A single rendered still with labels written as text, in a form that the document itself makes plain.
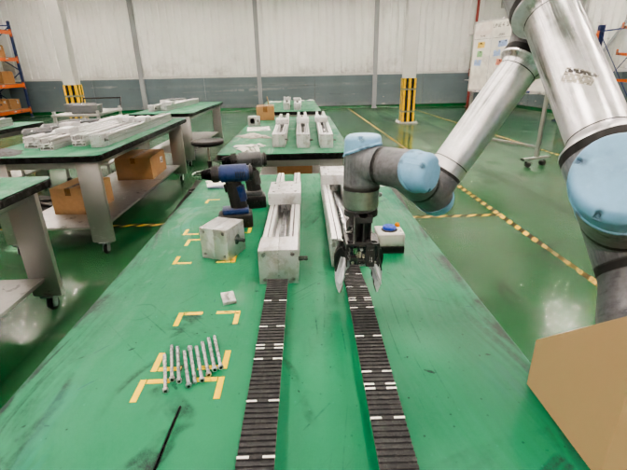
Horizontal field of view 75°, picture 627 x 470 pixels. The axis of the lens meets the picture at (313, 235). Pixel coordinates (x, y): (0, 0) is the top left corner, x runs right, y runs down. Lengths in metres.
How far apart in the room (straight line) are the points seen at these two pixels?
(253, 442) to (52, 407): 0.36
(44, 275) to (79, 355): 1.88
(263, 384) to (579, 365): 0.46
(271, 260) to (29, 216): 1.85
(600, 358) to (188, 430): 0.58
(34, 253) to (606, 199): 2.61
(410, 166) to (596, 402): 0.44
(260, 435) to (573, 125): 0.62
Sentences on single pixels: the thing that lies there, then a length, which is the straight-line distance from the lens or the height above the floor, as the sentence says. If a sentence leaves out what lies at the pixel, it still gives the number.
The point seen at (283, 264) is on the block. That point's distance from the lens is 1.04.
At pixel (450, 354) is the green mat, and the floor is 0.78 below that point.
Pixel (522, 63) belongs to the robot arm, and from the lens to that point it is 0.95.
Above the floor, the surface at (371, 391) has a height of 0.81.
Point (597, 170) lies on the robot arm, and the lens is 0.64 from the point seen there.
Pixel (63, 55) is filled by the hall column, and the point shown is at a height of 1.76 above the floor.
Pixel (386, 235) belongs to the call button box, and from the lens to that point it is 1.22.
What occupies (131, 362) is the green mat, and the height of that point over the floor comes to 0.78.
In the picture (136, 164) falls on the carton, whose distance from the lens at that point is 4.90.
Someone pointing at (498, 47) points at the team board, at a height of 1.57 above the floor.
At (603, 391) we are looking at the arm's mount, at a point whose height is 0.90.
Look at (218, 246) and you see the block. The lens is 1.21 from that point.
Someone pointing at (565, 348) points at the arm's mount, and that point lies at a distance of 0.72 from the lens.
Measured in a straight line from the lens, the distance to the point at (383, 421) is 0.66.
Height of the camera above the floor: 1.28
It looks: 22 degrees down
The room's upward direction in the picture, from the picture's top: 1 degrees counter-clockwise
